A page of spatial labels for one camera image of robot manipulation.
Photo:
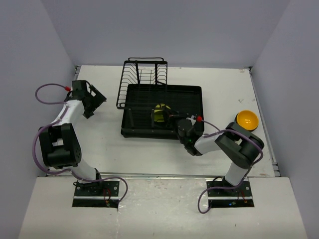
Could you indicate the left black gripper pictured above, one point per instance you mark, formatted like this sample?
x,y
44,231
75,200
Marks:
x,y
97,99

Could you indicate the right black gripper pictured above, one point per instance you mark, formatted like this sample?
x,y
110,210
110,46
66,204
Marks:
x,y
170,120

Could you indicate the lime green bowl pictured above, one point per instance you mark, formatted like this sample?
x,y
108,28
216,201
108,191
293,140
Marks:
x,y
159,113

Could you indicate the orange bowl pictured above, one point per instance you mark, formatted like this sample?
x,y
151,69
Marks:
x,y
248,120

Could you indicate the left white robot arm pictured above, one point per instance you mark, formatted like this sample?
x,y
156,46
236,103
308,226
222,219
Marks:
x,y
56,148

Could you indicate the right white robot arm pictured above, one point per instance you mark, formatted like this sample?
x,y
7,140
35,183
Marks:
x,y
241,146

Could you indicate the black plastic drain tray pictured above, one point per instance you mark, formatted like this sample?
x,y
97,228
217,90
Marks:
x,y
180,98

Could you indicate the black wire dish rack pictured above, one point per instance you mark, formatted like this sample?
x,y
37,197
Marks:
x,y
140,78

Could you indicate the metal table rail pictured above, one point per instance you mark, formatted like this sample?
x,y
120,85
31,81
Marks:
x,y
156,175

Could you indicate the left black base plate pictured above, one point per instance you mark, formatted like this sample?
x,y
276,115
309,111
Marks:
x,y
96,195

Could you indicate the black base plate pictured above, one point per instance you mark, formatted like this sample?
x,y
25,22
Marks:
x,y
236,198
96,195

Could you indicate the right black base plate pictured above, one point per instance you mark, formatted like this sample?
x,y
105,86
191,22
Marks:
x,y
236,198

